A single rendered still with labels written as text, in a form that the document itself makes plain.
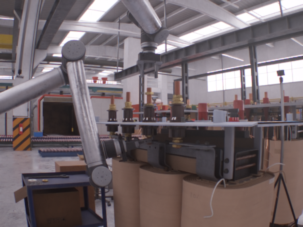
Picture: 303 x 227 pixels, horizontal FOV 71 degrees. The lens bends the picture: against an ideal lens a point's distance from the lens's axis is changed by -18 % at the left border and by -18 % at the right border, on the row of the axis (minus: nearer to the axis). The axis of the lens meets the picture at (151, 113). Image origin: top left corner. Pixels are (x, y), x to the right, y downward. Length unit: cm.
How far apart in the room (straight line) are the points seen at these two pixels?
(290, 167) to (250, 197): 164
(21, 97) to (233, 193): 132
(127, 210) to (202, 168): 87
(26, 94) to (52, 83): 19
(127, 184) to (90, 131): 66
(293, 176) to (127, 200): 178
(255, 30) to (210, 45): 278
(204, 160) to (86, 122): 61
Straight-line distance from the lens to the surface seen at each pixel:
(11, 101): 162
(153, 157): 150
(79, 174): 235
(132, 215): 188
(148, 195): 154
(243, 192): 111
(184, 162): 143
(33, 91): 161
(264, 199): 127
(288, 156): 272
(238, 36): 1135
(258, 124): 82
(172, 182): 141
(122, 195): 188
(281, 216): 290
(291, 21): 1008
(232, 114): 144
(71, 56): 143
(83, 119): 131
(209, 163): 114
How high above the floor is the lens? 137
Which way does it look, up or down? 2 degrees up
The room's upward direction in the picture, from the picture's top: straight up
